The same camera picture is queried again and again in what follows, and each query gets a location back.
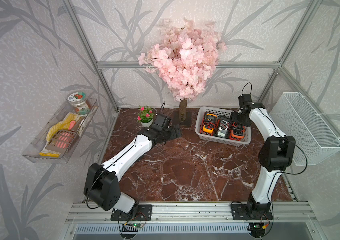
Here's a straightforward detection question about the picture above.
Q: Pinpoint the orange multimeter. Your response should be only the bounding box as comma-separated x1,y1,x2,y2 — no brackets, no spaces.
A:
229,126,245,141

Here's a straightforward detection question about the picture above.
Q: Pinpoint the small black multimeter front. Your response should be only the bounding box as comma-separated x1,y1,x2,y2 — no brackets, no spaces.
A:
215,116,231,139

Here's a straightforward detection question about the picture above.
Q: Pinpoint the yellow ANENG multimeter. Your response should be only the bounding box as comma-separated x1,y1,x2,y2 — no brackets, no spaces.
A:
200,112,218,136

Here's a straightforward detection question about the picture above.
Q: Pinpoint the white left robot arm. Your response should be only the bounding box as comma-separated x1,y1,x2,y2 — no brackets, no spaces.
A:
84,114,182,216

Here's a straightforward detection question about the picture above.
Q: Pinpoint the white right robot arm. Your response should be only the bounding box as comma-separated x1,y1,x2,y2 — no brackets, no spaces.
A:
235,94,296,216

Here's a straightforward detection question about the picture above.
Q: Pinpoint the white plastic perforated basket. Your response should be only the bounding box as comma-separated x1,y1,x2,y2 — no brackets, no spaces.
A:
194,106,252,147

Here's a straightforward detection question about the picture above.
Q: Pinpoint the small potted pink flower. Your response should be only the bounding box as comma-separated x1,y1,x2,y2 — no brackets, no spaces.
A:
137,106,154,127

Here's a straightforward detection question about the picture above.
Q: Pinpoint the pink cherry blossom tree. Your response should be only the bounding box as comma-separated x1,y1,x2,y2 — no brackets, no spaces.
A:
139,19,227,118

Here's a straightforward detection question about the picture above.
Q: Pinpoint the green circuit board left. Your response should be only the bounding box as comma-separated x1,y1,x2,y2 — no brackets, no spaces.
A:
122,223,146,233

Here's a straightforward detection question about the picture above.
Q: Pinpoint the circuit board right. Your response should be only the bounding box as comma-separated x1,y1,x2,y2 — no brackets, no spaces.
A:
247,223,269,239

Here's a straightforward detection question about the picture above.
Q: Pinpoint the pink grid brush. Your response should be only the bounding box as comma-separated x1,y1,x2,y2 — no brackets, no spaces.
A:
39,121,76,158

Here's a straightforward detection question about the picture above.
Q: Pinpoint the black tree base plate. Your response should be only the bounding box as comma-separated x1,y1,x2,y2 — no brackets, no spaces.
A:
173,111,192,127

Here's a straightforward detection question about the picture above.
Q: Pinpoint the white wire mesh wall basket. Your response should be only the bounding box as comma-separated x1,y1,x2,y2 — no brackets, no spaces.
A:
270,92,340,166

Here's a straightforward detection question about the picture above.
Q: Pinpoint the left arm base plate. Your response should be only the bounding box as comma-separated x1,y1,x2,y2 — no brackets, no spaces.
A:
111,204,153,222

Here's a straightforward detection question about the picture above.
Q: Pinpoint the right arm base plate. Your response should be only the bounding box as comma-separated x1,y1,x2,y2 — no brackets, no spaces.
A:
231,201,274,221

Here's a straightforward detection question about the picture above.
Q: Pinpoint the aluminium front rail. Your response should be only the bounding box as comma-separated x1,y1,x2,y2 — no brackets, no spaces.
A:
65,202,318,224

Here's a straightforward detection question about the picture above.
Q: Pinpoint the clear acrylic wall shelf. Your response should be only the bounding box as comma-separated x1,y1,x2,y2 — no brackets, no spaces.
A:
22,98,99,164

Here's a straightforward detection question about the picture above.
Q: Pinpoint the aluminium frame post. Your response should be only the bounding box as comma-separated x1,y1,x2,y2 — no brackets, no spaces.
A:
63,0,119,112

